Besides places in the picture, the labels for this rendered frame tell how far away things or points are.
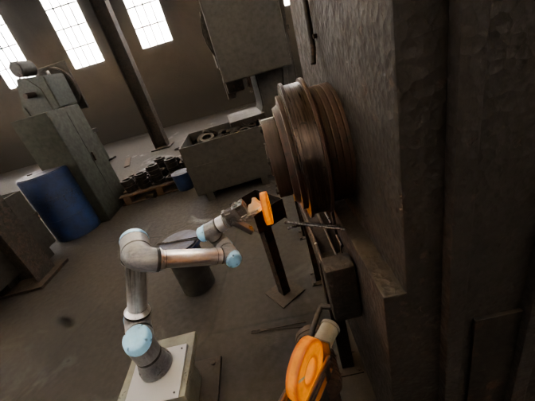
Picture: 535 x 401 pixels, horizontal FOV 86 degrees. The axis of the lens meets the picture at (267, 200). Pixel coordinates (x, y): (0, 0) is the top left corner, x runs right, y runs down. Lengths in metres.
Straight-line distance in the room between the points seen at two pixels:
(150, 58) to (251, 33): 8.13
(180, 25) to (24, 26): 4.89
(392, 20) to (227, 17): 3.10
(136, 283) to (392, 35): 1.27
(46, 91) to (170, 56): 4.32
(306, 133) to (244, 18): 2.85
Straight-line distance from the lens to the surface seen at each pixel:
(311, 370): 0.90
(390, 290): 0.78
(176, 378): 1.54
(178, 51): 11.23
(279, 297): 2.02
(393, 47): 0.54
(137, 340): 1.45
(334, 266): 0.96
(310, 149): 0.80
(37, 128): 4.38
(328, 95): 0.91
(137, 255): 1.21
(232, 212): 1.32
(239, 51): 3.54
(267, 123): 0.94
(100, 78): 12.13
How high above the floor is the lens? 1.44
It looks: 26 degrees down
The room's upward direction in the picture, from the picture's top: 16 degrees counter-clockwise
